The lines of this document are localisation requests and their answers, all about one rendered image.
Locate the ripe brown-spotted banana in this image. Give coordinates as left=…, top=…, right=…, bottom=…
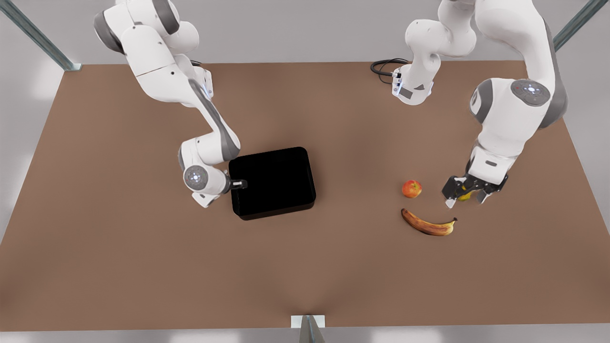
left=401, top=208, right=458, bottom=237

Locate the black rectangular tray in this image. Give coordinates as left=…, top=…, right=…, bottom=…
left=229, top=146, right=317, bottom=221

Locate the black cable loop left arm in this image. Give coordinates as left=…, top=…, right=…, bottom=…
left=370, top=58, right=411, bottom=86

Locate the silver frame post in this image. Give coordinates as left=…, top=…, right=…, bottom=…
left=0, top=0, right=82, bottom=72
left=553, top=0, right=610, bottom=52
left=291, top=314, right=326, bottom=343

